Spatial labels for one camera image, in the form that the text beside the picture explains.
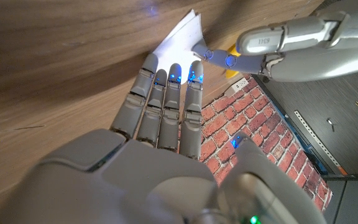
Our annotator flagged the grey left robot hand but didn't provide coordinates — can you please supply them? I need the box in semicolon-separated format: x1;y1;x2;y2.
191;0;358;83

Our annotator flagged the yellow toy banana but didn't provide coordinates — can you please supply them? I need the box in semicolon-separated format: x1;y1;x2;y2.
224;43;245;79

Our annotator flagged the red brick printed backdrop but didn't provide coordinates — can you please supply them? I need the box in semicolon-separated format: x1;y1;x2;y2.
197;73;334;212

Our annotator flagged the white paper shipping label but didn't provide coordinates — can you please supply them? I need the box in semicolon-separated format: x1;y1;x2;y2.
152;8;208;85

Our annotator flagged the white perforated strip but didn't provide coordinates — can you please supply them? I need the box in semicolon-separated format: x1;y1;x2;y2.
293;110;348;175

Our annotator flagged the white power strip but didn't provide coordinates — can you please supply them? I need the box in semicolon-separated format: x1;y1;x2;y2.
224;77;250;98

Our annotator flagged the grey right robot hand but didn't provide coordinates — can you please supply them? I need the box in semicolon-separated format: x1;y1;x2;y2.
0;53;328;224

